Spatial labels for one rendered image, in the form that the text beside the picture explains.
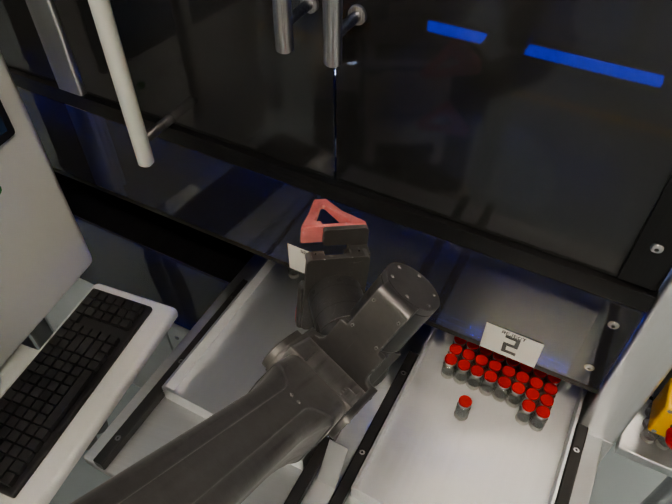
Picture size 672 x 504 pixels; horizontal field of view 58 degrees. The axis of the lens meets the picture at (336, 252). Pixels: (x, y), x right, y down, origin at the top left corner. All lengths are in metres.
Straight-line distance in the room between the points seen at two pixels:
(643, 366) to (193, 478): 0.69
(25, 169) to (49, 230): 0.14
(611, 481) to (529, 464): 1.08
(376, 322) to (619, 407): 0.55
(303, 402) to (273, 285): 0.74
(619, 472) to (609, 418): 1.09
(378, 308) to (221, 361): 0.60
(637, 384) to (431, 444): 0.31
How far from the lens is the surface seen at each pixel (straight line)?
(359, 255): 0.60
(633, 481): 2.10
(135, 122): 0.92
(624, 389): 0.95
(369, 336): 0.51
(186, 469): 0.32
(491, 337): 0.93
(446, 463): 0.98
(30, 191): 1.19
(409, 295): 0.51
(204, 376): 1.05
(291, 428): 0.40
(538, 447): 1.02
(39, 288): 1.28
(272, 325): 1.09
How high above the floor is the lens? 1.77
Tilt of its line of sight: 47 degrees down
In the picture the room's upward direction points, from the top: straight up
